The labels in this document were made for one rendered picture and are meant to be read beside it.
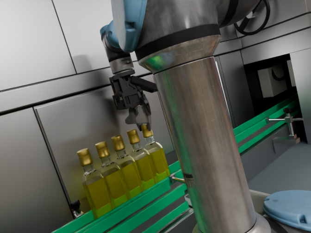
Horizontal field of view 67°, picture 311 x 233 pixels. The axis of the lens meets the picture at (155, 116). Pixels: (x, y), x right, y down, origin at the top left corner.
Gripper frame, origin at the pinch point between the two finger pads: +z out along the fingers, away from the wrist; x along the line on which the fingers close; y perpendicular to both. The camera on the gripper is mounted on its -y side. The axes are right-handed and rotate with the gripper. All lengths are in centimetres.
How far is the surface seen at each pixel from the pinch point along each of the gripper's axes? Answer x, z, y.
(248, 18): -1, -32, -81
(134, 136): 1.5, 1.0, 6.4
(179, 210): 13.5, 25.6, 5.6
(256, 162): 7, 34, -47
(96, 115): -12.3, -8.6, 11.2
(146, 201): 5.9, 21.1, 11.7
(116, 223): 5.6, 21.7, 22.8
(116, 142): 1.0, 0.8, 12.8
